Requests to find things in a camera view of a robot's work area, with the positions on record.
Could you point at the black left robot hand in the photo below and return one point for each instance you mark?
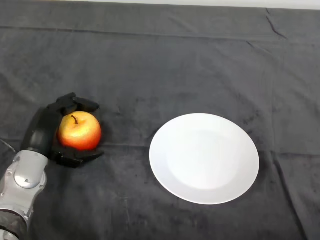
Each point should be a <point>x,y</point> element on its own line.
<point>41,130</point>

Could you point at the red yellow apple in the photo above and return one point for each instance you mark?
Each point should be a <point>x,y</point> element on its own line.
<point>80,133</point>

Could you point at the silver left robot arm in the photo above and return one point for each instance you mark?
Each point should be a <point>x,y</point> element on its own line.
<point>21,180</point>

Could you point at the white round plate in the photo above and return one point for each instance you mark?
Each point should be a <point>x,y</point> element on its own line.
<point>203,160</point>

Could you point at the black cloth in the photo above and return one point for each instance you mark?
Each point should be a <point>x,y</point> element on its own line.
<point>175,62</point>

